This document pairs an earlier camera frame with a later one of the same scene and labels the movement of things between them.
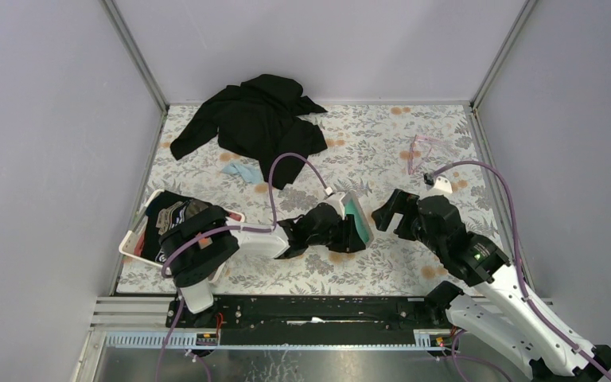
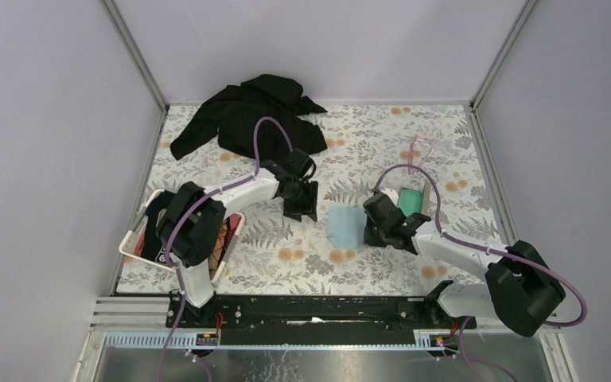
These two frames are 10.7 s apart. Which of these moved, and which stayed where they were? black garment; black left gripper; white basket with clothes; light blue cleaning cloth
Moved: light blue cleaning cloth; black left gripper
Stayed: black garment; white basket with clothes
